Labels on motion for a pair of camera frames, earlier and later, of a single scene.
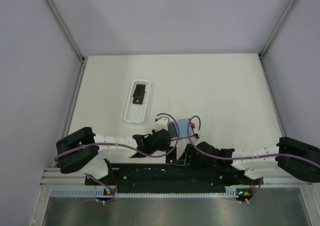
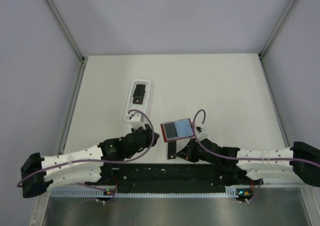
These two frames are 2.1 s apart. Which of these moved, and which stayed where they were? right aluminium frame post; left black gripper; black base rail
Moved: left black gripper
Stayed: right aluminium frame post; black base rail
